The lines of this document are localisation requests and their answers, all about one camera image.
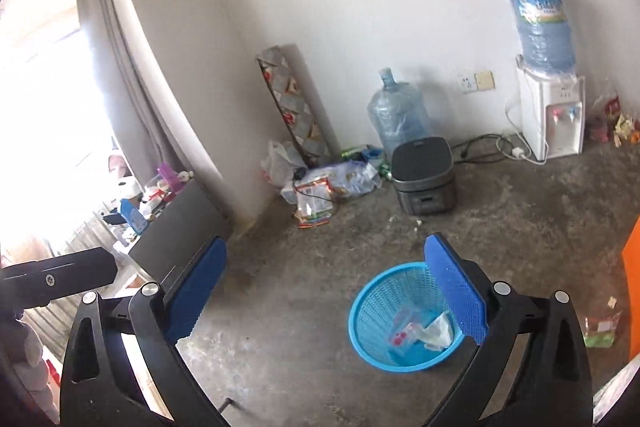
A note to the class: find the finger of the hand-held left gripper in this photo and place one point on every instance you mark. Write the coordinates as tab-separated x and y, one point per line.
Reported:
55	277

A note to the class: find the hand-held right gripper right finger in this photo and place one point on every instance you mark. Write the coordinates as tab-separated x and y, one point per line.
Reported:
457	287

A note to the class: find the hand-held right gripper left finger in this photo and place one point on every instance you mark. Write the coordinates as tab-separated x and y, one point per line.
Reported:
200	287

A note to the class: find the blue plastic mesh basket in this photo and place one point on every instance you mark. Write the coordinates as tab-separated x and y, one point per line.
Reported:
370	307

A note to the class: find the person's left forearm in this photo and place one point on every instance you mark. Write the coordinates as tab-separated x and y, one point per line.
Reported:
27	349

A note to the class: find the white crumpled tissue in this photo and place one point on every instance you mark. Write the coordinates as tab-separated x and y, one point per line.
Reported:
440	329

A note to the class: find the grey ledge cabinet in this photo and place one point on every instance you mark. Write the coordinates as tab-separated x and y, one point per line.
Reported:
185	222

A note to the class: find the clear plastic wrapper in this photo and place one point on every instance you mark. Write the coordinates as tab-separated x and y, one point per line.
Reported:
405	329

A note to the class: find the blue detergent bottle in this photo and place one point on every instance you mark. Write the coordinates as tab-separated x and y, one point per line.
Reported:
132	214

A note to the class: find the black rice cooker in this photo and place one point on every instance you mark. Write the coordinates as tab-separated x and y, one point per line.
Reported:
425	179

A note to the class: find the purple cup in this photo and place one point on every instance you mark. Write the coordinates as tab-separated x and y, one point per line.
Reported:
167	177

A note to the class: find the pile of snack packets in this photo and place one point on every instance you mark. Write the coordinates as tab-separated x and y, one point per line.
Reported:
312	204

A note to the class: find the white plastic bag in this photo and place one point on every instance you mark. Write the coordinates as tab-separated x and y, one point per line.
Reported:
277	159

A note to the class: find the green snack packet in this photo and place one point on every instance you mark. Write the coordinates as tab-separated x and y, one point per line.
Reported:
602	329

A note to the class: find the clear bag of packets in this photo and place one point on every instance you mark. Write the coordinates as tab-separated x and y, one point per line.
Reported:
350	177

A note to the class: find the green bottle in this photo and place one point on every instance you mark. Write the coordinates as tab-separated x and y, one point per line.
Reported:
352	152

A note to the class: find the empty clear water jug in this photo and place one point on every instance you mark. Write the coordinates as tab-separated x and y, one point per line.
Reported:
397	112

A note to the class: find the white water dispenser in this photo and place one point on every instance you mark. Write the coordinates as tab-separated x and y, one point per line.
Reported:
547	117

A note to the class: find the patterned rolled mat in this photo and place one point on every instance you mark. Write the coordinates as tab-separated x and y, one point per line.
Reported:
292	107

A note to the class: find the grey curtain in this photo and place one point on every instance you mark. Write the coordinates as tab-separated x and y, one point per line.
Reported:
107	57

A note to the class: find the heap of colourful wrappers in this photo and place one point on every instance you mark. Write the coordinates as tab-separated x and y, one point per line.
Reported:
612	119

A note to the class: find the blue labelled water bottle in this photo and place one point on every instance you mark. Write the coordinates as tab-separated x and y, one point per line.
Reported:
542	32

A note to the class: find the white wall socket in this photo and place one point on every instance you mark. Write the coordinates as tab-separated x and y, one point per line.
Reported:
466	83

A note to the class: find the beige wall switch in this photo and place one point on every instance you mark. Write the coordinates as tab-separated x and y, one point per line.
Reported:
484	80

